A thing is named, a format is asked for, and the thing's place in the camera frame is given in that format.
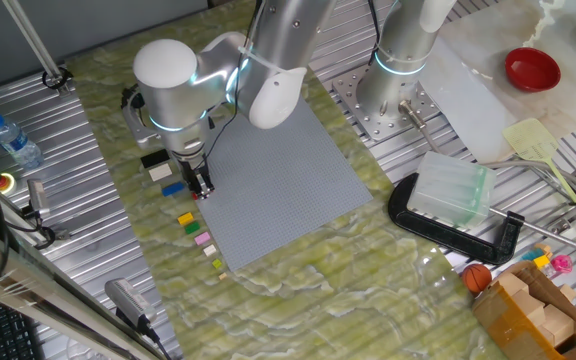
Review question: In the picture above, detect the silver camera with label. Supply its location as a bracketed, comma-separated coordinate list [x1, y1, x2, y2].
[104, 278, 159, 331]

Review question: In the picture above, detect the small toy basketball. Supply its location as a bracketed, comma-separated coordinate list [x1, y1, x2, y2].
[461, 263, 493, 295]

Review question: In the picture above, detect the silver camera box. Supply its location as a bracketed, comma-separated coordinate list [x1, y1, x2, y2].
[26, 178, 52, 220]

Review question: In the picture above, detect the black flat Lego plate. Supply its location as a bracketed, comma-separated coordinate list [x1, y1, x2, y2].
[140, 148, 172, 170]

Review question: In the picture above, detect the silver robot mounting plate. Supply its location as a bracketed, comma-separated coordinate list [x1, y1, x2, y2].
[331, 63, 444, 142]

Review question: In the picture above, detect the metal clamp fixture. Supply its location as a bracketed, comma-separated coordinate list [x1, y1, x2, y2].
[20, 204, 72, 251]

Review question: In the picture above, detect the aluminium frame beam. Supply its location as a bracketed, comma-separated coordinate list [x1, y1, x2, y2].
[0, 217, 167, 360]

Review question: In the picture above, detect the clear water bottle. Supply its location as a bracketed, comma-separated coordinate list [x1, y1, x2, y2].
[0, 112, 45, 171]

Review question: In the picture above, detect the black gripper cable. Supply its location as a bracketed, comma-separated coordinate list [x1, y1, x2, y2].
[202, 0, 265, 169]

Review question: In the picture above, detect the white marble pattern mat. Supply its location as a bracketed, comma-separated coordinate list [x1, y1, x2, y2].
[417, 0, 576, 164]

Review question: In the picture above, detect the metal pole stand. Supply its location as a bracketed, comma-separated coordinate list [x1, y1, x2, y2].
[1, 0, 74, 97]

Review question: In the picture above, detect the black C-clamp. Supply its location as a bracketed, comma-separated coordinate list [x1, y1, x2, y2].
[387, 172, 576, 266]

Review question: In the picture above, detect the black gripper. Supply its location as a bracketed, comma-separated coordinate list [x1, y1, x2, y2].
[177, 149, 216, 199]

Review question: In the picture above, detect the grey cable with metal plug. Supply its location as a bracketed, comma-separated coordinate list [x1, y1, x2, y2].
[398, 99, 443, 154]

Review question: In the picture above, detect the white camera bracket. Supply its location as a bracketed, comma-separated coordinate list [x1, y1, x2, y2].
[120, 83, 162, 151]

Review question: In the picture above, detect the wooden block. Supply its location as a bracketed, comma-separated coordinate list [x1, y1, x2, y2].
[510, 289, 545, 322]
[497, 272, 530, 297]
[542, 304, 576, 347]

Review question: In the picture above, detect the white flat Lego plate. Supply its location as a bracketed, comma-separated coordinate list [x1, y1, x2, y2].
[147, 162, 174, 183]

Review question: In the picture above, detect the yellow-green spatula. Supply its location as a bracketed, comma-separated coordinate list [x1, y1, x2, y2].
[501, 117, 576, 251]

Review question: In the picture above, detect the black cable bundle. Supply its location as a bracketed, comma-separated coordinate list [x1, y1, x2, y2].
[366, 0, 384, 51]

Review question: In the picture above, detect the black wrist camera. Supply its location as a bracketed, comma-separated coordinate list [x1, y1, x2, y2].
[121, 85, 145, 110]

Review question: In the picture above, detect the grey Lego baseplate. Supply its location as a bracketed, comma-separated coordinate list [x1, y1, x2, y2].
[195, 97, 374, 272]

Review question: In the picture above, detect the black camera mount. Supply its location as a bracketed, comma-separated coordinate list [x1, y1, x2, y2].
[115, 307, 172, 360]

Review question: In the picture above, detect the green marble pattern mat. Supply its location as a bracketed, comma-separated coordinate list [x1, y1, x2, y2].
[65, 0, 507, 360]

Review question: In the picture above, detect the red bowl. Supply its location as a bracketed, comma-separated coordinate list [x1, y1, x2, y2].
[504, 47, 562, 93]

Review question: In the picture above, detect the brown cardboard box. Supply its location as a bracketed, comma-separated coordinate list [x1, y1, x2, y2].
[471, 259, 576, 360]

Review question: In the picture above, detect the translucent plastic box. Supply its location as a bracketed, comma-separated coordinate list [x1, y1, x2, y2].
[406, 150, 498, 231]

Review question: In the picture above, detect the pink round toy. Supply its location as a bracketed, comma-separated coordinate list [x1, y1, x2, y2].
[550, 254, 574, 275]

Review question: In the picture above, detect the blue Lego brick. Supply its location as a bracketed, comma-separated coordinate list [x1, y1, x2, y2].
[161, 181, 187, 198]

